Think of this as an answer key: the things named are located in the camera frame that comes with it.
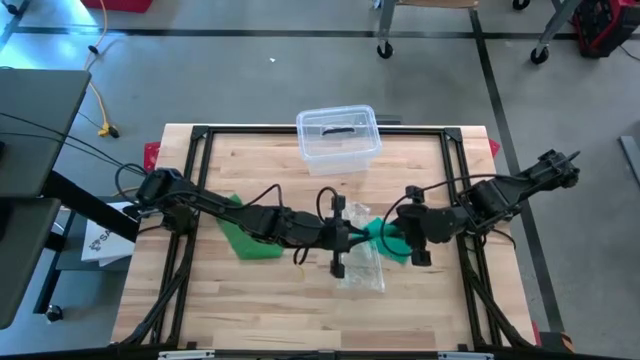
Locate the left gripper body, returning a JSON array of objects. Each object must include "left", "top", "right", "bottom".
[{"left": 318, "top": 193, "right": 354, "bottom": 280}]

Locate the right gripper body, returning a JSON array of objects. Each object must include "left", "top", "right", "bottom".
[{"left": 403, "top": 184, "right": 454, "bottom": 267}]

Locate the teal elastic bandage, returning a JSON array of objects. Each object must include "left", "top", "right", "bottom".
[{"left": 360, "top": 216, "right": 415, "bottom": 260}]

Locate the clear plastic bag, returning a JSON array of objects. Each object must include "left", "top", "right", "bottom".
[{"left": 335, "top": 201, "right": 387, "bottom": 294}]

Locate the green elastic bandage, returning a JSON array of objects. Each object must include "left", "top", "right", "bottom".
[{"left": 214, "top": 193, "right": 287, "bottom": 262}]

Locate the clear plastic storage box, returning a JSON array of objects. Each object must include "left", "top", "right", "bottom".
[{"left": 295, "top": 103, "right": 384, "bottom": 178}]

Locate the black box orange corner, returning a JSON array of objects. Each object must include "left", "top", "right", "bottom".
[{"left": 537, "top": 330, "right": 575, "bottom": 354}]

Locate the grey metal bar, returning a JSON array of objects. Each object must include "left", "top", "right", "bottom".
[{"left": 618, "top": 134, "right": 640, "bottom": 190}]

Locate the white printed carton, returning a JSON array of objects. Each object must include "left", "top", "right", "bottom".
[{"left": 79, "top": 201, "right": 137, "bottom": 269}]

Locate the grey desk top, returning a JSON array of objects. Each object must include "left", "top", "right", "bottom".
[{"left": 0, "top": 67, "right": 93, "bottom": 200}]

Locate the grey desk panel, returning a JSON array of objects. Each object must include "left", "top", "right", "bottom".
[{"left": 0, "top": 197, "right": 62, "bottom": 331}]

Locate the red bin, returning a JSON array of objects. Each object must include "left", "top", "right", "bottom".
[{"left": 79, "top": 0, "right": 154, "bottom": 14}]

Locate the silver aluminium bracket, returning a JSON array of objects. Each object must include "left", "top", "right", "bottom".
[
  {"left": 436, "top": 351, "right": 495, "bottom": 360},
  {"left": 157, "top": 349, "right": 217, "bottom": 360}
]

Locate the black aluminium table frame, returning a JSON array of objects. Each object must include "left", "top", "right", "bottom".
[{"left": 117, "top": 123, "right": 539, "bottom": 354}]

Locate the black desk leg frame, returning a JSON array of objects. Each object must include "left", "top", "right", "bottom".
[{"left": 32, "top": 169, "right": 142, "bottom": 316}]

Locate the yellow extension cable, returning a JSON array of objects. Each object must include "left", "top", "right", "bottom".
[{"left": 83, "top": 0, "right": 112, "bottom": 139}]

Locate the thin black desk cable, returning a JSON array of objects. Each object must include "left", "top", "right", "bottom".
[{"left": 0, "top": 112, "right": 149, "bottom": 177}]

